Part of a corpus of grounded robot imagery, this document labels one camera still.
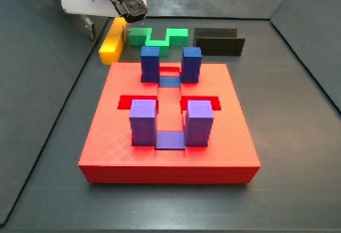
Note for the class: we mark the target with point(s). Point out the dark blue U block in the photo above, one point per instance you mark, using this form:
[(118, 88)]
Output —
[(186, 74)]

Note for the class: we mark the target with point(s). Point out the purple U block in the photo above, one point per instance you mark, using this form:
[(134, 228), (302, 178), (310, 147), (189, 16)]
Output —
[(195, 126)]

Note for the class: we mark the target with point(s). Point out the green stepped block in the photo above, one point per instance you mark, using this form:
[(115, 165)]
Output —
[(175, 38)]

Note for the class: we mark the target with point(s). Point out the black angle bracket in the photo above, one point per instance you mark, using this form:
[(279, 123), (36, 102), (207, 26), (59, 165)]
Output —
[(218, 41)]

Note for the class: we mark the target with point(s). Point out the long yellow block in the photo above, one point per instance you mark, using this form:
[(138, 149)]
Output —
[(112, 44)]

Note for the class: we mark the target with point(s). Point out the red board base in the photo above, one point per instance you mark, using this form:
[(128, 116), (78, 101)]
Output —
[(111, 160)]

